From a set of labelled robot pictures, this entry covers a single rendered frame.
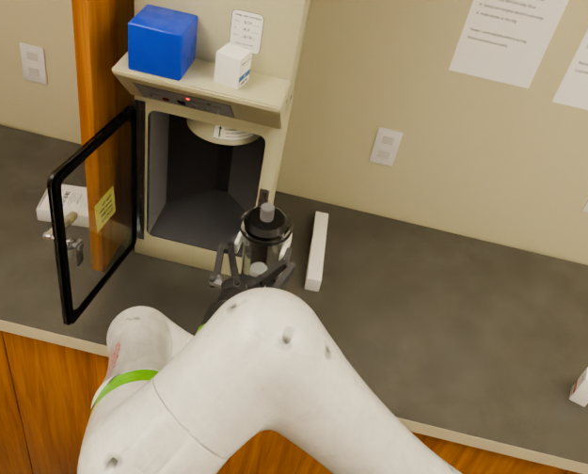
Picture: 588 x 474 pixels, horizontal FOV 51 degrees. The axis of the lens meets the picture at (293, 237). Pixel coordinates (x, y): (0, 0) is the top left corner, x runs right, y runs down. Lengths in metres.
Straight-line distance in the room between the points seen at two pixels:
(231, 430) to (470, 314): 1.17
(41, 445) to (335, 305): 0.94
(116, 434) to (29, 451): 1.44
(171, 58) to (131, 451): 0.76
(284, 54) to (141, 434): 0.82
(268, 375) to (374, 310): 1.04
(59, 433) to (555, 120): 1.58
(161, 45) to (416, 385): 0.91
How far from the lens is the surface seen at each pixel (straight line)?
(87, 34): 1.25
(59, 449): 1.98
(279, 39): 1.23
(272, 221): 1.25
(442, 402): 1.49
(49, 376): 1.69
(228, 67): 1.18
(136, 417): 0.62
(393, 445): 0.73
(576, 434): 1.60
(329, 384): 0.63
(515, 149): 1.82
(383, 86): 1.72
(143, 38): 1.18
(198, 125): 1.40
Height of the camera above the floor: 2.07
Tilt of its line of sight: 41 degrees down
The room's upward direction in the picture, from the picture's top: 12 degrees clockwise
